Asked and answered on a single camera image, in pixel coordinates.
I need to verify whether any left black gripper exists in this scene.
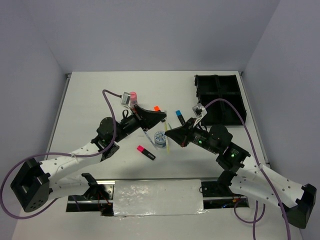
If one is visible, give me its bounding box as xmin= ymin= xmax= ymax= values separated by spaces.
xmin=113 ymin=104 xmax=166 ymax=143

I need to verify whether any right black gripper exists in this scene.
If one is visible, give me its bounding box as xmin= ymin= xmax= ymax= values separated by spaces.
xmin=165 ymin=117 xmax=219 ymax=154

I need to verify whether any yellow green pen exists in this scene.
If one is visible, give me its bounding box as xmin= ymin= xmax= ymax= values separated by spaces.
xmin=164 ymin=110 xmax=170 ymax=155

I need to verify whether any blue highlighter marker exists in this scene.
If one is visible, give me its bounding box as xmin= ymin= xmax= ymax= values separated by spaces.
xmin=175 ymin=110 xmax=186 ymax=126

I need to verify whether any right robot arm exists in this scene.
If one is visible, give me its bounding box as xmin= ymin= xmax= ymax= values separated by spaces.
xmin=165 ymin=118 xmax=317 ymax=229

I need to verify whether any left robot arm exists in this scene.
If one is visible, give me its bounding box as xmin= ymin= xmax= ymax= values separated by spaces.
xmin=10 ymin=105 xmax=167 ymax=213

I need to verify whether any blue clear pen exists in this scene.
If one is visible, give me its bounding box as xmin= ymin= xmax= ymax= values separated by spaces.
xmin=143 ymin=131 xmax=158 ymax=150

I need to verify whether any right blue glitter jar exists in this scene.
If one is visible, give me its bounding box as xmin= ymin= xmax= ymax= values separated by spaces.
xmin=154 ymin=131 xmax=167 ymax=149

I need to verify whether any pink glitter bottle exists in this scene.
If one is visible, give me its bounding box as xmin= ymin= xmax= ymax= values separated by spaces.
xmin=129 ymin=91 xmax=138 ymax=108

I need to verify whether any pink highlighter marker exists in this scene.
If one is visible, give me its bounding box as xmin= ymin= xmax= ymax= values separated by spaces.
xmin=136 ymin=145 xmax=156 ymax=161

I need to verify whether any black divided organizer tray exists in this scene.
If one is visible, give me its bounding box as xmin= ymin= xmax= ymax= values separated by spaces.
xmin=194 ymin=74 xmax=247 ymax=127

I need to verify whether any silver foil tape strip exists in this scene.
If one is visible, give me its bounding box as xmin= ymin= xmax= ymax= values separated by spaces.
xmin=113 ymin=179 xmax=206 ymax=217

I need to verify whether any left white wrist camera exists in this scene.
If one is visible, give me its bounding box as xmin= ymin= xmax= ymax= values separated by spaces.
xmin=120 ymin=92 xmax=131 ymax=108

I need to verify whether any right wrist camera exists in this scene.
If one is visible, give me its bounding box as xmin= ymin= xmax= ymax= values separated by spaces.
xmin=192 ymin=103 xmax=207 ymax=125

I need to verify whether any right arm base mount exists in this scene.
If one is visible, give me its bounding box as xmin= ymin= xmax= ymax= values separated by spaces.
xmin=199 ymin=180 xmax=249 ymax=210

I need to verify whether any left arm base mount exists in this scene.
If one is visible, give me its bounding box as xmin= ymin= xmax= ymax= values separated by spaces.
xmin=66 ymin=173 xmax=115 ymax=217

